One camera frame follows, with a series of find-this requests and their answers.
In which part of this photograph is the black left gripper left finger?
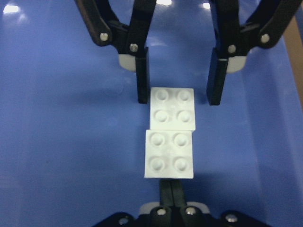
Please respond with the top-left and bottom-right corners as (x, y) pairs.
(159, 179), (175, 207)

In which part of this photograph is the blue plastic tray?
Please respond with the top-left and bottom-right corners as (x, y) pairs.
(0, 0), (303, 227)

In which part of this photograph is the white block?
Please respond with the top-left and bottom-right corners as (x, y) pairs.
(150, 87), (196, 131)
(144, 130), (194, 179)

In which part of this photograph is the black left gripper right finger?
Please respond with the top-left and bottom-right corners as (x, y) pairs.
(170, 179), (187, 208)

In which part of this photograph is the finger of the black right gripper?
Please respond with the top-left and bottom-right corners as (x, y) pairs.
(206, 0), (245, 105)
(118, 0), (156, 104)

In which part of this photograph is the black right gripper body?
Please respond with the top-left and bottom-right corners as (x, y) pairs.
(75, 0), (303, 50)

